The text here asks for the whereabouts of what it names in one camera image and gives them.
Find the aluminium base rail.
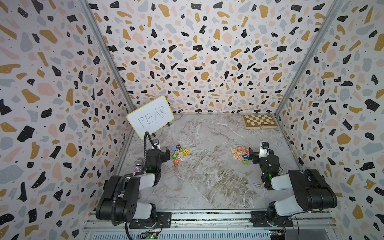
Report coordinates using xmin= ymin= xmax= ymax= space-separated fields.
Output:
xmin=84 ymin=209 xmax=342 ymax=240

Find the wooden chessboard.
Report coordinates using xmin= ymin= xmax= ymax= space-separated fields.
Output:
xmin=243 ymin=115 xmax=278 ymax=130

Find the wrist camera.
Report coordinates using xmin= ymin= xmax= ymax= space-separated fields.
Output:
xmin=152 ymin=139 xmax=161 ymax=150
xmin=259 ymin=142 xmax=270 ymax=158

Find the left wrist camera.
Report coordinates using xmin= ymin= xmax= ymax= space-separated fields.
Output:
xmin=152 ymin=139 xmax=161 ymax=150

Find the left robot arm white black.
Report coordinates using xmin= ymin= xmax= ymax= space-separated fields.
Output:
xmin=96 ymin=149 xmax=170 ymax=228

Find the glittery purple bottle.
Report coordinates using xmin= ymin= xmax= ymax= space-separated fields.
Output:
xmin=134 ymin=159 xmax=144 ymax=173

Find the whiteboard with PEAR text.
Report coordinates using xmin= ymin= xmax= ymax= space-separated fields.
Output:
xmin=127 ymin=96 xmax=175 ymax=140

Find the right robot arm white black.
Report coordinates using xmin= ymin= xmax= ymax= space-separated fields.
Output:
xmin=249 ymin=149 xmax=338 ymax=227

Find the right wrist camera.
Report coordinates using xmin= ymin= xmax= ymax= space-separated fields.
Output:
xmin=259 ymin=142 xmax=270 ymax=158

